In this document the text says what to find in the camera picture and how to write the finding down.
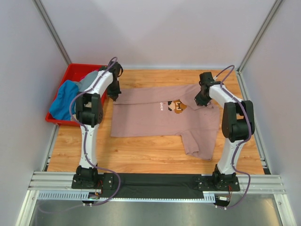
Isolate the pink printed t shirt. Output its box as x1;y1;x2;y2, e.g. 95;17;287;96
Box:
111;84;220;160

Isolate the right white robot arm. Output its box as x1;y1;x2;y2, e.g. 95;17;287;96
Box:
195;72;255;192

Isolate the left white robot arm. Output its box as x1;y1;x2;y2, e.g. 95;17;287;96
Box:
70;60;123;189

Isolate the grey-blue t shirt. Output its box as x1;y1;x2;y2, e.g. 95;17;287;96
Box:
78;71;98;92

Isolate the beige t shirt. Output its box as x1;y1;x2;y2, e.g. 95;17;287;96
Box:
70;102;92;121

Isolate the blue t shirt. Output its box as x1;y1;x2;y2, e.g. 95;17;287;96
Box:
49;80;79;121

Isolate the right frame post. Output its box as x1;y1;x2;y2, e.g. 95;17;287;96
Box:
237;0;284;73

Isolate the frame post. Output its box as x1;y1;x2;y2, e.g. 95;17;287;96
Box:
33;0;71;65
237;0;284;73

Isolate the aluminium mounting rail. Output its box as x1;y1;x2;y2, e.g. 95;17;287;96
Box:
28;172;286;203

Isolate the left frame post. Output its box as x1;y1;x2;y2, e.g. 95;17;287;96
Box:
33;0;71;65

